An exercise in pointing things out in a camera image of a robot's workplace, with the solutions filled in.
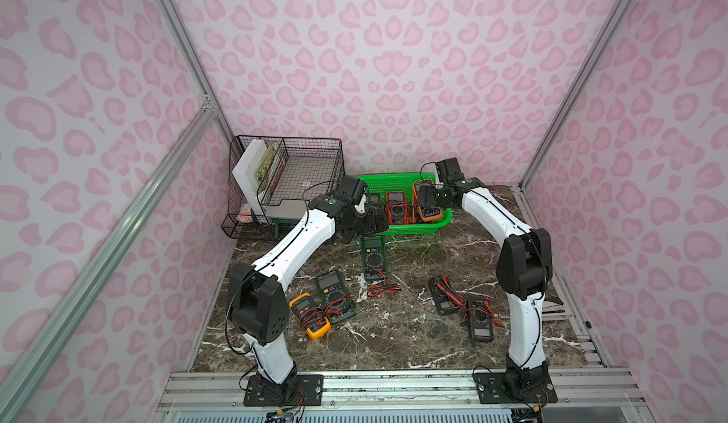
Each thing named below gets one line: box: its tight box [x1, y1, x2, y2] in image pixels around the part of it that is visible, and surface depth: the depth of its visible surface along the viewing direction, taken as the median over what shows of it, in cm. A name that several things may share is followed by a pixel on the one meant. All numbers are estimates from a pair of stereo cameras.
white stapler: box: [541, 300, 573, 322], surface depth 87 cm
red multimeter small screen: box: [385, 190, 411, 225], surface depth 109 cm
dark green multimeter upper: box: [362, 235, 387, 280], surface depth 98 cm
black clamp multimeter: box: [466, 299, 494, 342], surface depth 83 cm
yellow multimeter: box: [289, 292, 331, 339], surface depth 84 cm
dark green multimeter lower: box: [314, 270, 356, 325], surface depth 88 cm
